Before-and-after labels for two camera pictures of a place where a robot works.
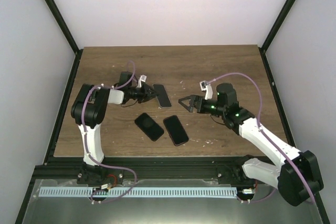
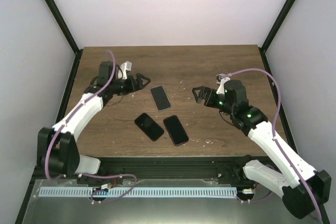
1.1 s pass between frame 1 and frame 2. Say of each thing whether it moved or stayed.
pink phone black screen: stayed
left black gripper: moved
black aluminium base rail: stayed
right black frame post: stayed
